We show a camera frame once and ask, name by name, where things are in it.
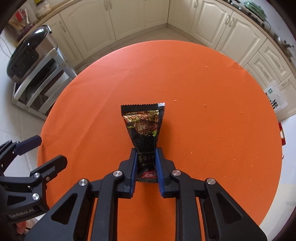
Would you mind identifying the black snack packet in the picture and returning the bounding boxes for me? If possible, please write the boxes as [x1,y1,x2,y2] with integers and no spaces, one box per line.
[121,102,165,183]

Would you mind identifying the cream kitchen cabinets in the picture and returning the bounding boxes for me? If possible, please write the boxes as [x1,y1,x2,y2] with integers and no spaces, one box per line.
[36,1,295,121]

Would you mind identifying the metal shelf rack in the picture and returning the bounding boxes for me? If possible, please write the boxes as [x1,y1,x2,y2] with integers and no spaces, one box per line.
[12,48,77,120]

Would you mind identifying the black rice cooker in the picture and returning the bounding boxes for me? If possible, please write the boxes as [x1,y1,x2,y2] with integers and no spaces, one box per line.
[6,25,58,83]

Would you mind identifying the orange round tablecloth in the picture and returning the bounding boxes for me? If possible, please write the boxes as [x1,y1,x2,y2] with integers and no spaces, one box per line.
[39,41,282,240]

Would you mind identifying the red gift bag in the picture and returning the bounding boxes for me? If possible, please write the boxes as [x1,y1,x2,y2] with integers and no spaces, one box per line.
[278,122,286,146]

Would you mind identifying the white rice bag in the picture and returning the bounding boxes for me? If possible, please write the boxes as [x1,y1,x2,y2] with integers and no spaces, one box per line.
[264,81,287,113]

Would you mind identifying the jar on counter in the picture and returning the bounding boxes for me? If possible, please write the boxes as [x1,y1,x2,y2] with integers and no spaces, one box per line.
[34,0,51,18]

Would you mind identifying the gas stove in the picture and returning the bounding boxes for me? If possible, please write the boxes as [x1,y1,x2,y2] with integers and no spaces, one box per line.
[225,0,271,32]

